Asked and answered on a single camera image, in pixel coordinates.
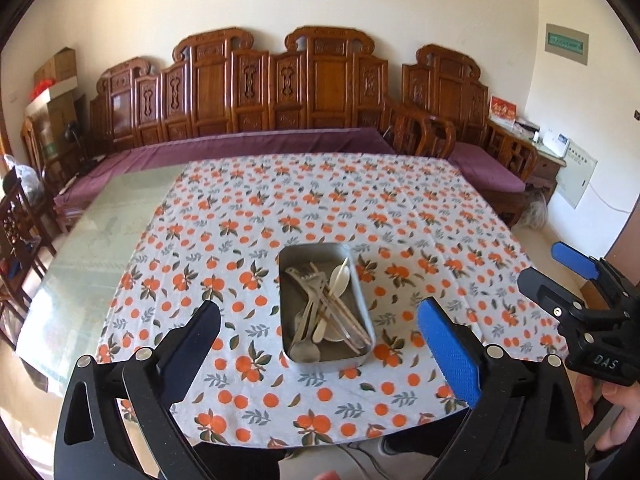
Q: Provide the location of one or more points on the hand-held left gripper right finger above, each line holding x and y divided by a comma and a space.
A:
450, 345

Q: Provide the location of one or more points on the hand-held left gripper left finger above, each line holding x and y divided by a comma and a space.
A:
200, 340

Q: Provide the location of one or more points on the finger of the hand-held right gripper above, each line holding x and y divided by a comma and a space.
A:
575, 259
547, 295

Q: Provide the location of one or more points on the metal spoon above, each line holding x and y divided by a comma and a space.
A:
305, 351

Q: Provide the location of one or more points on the cream plastic spoon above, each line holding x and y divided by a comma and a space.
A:
336, 335
340, 279

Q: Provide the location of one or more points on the rectangular metal tin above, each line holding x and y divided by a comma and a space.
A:
300, 258

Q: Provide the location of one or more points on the cream chopstick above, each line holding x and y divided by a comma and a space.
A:
320, 275

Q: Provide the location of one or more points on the person's right hand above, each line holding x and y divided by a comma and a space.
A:
585, 400

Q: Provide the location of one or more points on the grey fluffy duster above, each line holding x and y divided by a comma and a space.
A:
535, 210

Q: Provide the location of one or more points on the wooden side table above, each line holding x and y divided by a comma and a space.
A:
545, 165

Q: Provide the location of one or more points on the white telephone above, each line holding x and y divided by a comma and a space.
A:
555, 140

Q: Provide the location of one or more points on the purple armchair cushion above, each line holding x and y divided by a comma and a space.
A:
485, 167

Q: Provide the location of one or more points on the orange fruit print tablecloth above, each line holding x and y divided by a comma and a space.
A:
225, 210

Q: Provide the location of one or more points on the red desk calendar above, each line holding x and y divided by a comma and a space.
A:
502, 109

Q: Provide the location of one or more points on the long purple sofa cushion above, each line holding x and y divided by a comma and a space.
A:
225, 145

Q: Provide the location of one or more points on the wooden dining chair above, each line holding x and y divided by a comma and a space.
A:
35, 145
20, 240

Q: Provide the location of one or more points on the carved wooden armchair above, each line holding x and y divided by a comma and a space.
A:
440, 90

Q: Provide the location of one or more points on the white plastic bag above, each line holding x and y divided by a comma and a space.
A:
22, 177

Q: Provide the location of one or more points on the black desk lamp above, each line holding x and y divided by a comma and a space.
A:
72, 132

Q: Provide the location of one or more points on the carved wooden sofa bench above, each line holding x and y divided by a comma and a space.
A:
210, 90

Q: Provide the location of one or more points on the white flat box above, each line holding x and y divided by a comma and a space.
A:
50, 102

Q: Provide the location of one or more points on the red decoration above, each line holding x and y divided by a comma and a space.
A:
40, 90

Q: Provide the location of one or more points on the small cardboard box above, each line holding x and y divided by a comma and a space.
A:
57, 67

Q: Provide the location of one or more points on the white wall panel door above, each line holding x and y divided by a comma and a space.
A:
577, 175

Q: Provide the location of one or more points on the grey wall electrical box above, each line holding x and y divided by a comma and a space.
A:
566, 42

